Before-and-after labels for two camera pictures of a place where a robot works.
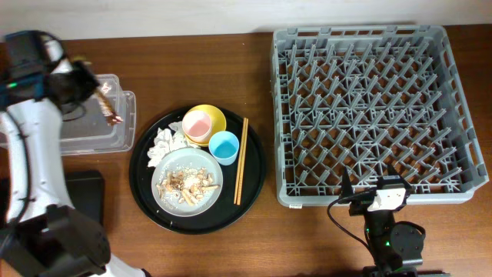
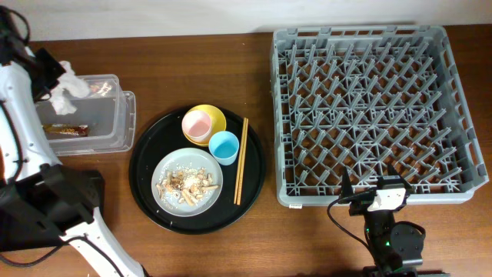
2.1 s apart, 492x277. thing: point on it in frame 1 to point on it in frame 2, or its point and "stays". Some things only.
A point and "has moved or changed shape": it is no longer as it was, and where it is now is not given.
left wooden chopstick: [241, 151] stays
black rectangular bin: [87, 191] stays
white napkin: [167, 140] has moved or changed shape
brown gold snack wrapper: [108, 109] to [64, 130]
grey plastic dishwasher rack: [361, 98] stays
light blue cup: [224, 146] stays
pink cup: [197, 126] stays
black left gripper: [91, 72] to [49, 55]
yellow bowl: [217, 118] stays
